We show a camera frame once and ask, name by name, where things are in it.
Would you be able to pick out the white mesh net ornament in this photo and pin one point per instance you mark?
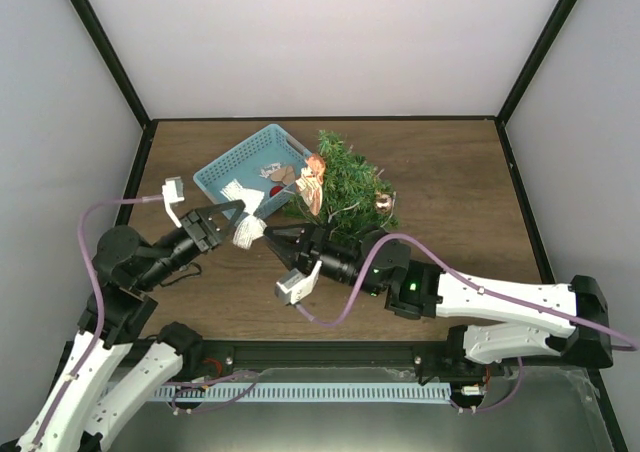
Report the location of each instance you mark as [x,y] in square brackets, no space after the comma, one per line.
[249,227]

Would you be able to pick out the small green christmas tree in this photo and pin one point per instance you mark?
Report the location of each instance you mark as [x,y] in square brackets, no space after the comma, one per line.
[350,186]

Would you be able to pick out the black frame post right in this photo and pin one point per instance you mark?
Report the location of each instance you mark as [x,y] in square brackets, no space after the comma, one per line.
[543,44]

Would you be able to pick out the brown heart ornament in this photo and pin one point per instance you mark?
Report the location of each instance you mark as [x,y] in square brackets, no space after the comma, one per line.
[285,175]

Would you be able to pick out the black frame post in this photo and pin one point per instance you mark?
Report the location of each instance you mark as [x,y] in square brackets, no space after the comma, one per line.
[101,41]
[543,44]

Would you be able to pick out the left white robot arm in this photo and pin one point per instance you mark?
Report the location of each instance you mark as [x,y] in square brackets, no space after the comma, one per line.
[81,413]

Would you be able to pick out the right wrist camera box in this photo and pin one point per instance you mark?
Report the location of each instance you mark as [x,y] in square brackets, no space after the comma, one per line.
[296,285]

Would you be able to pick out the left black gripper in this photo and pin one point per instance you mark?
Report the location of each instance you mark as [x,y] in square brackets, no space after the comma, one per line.
[204,216]

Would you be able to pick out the blue plastic basket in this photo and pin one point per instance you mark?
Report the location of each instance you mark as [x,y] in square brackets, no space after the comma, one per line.
[249,162]

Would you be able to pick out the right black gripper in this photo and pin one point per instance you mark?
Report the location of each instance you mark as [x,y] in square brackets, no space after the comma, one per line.
[305,250]

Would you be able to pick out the light blue cable duct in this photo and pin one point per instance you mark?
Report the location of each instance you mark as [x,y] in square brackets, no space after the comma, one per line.
[411,393]

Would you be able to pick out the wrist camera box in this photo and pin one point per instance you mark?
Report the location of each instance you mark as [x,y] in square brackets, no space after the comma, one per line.
[296,285]
[173,193]

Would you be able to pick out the black frame post left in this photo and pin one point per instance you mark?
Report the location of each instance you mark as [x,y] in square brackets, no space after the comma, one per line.
[101,41]

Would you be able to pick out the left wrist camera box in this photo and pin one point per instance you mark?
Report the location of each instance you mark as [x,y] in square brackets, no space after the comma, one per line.
[173,193]

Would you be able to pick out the black aluminium front rail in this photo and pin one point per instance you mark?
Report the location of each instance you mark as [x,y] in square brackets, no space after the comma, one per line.
[422,357]

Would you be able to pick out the gingerbread figure ornament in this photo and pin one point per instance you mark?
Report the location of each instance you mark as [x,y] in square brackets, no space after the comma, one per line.
[310,183]

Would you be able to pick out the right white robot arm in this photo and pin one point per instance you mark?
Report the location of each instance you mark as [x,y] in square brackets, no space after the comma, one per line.
[565,321]

